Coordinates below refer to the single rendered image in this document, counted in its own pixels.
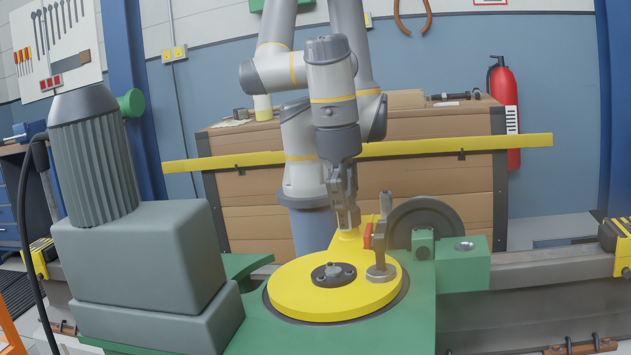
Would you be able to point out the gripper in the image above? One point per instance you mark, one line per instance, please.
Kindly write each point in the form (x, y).
(339, 143)

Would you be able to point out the yellow outrigger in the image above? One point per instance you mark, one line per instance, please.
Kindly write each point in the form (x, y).
(315, 301)

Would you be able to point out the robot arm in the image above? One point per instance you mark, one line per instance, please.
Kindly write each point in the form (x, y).
(320, 74)

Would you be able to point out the dark pin with grey collar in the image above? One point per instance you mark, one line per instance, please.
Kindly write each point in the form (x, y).
(381, 236)

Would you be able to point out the green trolley body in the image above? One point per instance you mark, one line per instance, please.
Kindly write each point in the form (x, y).
(394, 320)

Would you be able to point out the red pawl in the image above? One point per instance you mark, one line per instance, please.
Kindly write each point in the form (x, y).
(368, 236)

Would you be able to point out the dark grey wheel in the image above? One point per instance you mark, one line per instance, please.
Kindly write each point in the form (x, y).
(419, 214)

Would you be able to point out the black bolted hub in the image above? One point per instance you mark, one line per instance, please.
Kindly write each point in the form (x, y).
(333, 275)

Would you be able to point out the wooden crate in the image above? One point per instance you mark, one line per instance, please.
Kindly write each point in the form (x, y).
(434, 197)

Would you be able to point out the green block with black disc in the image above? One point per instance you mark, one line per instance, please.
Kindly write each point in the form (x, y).
(423, 242)

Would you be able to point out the yellow bar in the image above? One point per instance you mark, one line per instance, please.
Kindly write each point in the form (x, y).
(443, 144)

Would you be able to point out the small wooden box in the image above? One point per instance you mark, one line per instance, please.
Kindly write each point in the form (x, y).
(404, 98)

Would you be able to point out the small grey hammer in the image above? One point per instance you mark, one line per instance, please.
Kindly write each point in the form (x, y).
(240, 113)

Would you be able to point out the white rag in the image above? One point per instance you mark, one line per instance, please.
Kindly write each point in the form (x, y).
(446, 104)

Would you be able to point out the red fire extinguisher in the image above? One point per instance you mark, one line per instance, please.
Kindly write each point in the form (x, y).
(504, 88)

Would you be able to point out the green sign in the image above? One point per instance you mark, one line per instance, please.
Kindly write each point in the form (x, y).
(256, 5)

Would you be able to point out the grey gearbox housing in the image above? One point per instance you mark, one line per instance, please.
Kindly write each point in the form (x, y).
(143, 256)

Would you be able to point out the grey box with yellow switches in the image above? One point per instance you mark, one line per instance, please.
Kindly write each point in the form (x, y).
(175, 53)

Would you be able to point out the green cylinder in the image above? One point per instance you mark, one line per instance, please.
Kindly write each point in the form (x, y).
(132, 102)

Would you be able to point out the red white sign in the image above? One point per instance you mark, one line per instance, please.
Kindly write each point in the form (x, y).
(489, 2)

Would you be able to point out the blue steel column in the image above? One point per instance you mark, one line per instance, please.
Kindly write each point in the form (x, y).
(133, 74)
(616, 98)

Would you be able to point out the grey ribbed motor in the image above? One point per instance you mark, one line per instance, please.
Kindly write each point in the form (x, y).
(91, 158)

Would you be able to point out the white tool board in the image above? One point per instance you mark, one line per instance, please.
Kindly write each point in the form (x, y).
(64, 29)

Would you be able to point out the blue vise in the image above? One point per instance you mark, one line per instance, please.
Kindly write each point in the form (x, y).
(22, 132)

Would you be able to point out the blue drawer workbench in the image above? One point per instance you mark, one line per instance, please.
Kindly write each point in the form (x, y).
(10, 207)

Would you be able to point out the black ribbed floor mat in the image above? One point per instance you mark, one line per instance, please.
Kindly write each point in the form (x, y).
(15, 296)

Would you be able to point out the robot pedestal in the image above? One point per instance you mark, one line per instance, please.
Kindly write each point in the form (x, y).
(310, 231)

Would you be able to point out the grey steel rail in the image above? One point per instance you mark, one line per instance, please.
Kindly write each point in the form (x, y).
(542, 296)

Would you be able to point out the yellow black striped rail stop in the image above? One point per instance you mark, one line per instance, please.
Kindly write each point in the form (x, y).
(616, 246)
(37, 256)

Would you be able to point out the brown rail fastening plate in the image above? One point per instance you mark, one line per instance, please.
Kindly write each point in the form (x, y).
(579, 345)

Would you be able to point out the orange frame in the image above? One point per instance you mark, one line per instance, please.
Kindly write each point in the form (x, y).
(7, 330)

